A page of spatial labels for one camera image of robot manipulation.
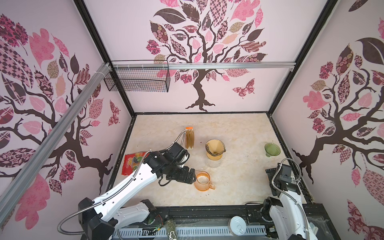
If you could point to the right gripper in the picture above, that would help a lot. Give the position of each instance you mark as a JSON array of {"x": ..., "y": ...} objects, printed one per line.
[{"x": 270, "y": 172}]

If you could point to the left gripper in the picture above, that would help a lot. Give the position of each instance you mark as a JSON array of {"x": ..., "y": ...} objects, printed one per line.
[{"x": 183, "y": 178}]

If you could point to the orange glass pitcher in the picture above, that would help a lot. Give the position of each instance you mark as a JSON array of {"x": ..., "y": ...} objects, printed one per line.
[{"x": 203, "y": 182}]

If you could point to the brown paper coffee filter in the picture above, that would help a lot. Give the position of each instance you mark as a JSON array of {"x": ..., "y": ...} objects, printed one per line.
[{"x": 214, "y": 147}]

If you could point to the clear glass carafe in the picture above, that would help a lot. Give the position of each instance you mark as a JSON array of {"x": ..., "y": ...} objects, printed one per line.
[{"x": 214, "y": 163}]

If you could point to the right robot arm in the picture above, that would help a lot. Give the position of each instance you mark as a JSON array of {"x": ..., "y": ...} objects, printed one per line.
[{"x": 274, "y": 200}]

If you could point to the green glass dripper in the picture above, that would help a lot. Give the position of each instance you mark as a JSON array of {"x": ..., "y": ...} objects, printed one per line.
[{"x": 272, "y": 150}]

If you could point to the red snack packet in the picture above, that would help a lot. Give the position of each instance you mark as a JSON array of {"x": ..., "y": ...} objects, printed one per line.
[{"x": 131, "y": 163}]

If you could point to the white paper cup lid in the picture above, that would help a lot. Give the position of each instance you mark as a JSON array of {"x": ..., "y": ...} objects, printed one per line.
[{"x": 237, "y": 226}]

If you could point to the black wire basket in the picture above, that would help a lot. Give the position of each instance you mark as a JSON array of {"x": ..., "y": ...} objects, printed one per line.
[{"x": 139, "y": 76}]

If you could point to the left aluminium rail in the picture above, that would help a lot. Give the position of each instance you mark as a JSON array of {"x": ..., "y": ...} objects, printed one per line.
[{"x": 22, "y": 181}]

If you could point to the aluminium rail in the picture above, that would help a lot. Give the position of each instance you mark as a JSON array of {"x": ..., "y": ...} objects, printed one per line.
[
  {"x": 22, "y": 181},
  {"x": 203, "y": 66}
]

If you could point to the back aluminium rail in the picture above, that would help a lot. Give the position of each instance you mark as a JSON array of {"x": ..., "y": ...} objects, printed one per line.
[{"x": 203, "y": 66}]

